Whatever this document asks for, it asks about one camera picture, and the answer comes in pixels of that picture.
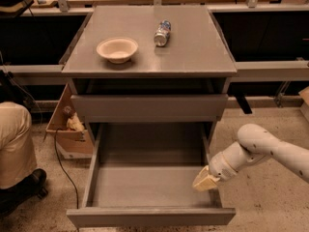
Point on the person leg beige trousers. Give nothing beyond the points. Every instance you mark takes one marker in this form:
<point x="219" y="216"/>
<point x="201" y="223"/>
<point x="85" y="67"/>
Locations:
<point x="17" y="154"/>

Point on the crushed soda can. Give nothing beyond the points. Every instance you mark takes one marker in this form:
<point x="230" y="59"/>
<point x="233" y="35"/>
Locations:
<point x="162" y="33"/>

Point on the wooden box on floor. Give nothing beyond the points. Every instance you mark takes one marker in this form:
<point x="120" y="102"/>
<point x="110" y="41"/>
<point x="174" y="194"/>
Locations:
<point x="72" y="140"/>

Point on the grey metal rail frame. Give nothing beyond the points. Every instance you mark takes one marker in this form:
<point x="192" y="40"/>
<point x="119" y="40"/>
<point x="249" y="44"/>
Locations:
<point x="273" y="70"/>

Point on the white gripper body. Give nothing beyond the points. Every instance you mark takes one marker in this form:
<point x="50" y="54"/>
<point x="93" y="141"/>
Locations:
<point x="221" y="167"/>

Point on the white paper bowl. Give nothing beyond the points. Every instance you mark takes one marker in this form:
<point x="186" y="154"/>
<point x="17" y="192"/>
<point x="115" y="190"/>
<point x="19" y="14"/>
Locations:
<point x="117" y="50"/>

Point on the black shoe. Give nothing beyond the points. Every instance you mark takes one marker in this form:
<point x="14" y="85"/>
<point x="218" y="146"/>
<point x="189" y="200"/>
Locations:
<point x="33" y="185"/>

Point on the grey top drawer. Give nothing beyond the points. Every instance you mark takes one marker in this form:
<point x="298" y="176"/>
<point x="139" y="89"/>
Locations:
<point x="158" y="108"/>

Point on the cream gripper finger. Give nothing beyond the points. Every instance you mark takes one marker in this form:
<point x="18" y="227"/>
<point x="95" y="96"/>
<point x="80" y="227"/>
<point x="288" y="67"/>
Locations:
<point x="205" y="180"/>

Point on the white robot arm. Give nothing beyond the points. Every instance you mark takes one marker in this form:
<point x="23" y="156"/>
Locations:
<point x="254" y="145"/>

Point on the crumpled paper in box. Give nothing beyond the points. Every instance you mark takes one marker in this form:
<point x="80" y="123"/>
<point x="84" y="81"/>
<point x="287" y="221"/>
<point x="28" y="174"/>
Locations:
<point x="73" y="123"/>

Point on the grey drawer cabinet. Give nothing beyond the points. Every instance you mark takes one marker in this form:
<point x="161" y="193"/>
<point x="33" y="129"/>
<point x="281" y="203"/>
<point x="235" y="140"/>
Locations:
<point x="155" y="79"/>

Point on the grey drawer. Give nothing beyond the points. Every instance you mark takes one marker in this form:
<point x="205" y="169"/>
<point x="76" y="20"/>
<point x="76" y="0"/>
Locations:
<point x="142" y="175"/>
<point x="158" y="108"/>

